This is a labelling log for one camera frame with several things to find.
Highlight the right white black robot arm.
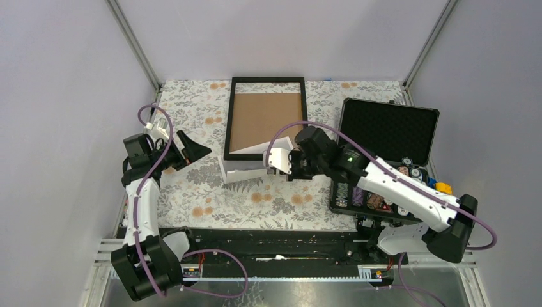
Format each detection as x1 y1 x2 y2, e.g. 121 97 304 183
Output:
292 126 477 264

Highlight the floral table mat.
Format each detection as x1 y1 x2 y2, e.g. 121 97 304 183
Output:
121 80 441 233

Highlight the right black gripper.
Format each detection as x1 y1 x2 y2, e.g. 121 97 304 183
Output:
279 150 327 181

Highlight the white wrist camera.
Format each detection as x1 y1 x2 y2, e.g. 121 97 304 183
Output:
263 147 292 175
144 118 171 142

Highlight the grey slotted cable duct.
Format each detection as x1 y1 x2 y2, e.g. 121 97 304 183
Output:
182 264 384 283

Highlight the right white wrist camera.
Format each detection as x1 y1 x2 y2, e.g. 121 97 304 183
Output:
263 147 292 175

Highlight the yellow blue tape dispenser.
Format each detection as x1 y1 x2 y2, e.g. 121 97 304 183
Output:
429 178 453 195

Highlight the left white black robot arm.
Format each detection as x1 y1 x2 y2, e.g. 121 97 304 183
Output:
111 130 212 301

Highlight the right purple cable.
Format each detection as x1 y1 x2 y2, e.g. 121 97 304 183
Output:
265 121 498 307

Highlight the black picture frame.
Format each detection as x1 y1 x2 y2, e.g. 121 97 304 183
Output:
223 77 308 161

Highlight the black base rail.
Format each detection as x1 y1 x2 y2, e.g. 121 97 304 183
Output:
159 227 389 270

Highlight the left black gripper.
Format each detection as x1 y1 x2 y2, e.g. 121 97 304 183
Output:
149 130 211 171

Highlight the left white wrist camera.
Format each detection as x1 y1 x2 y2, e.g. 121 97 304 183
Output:
144 118 171 142

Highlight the mountain landscape photo print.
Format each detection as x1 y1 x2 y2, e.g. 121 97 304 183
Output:
217 136 294 184

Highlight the black poker chip case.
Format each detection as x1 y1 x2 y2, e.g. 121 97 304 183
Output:
329 98 440 226

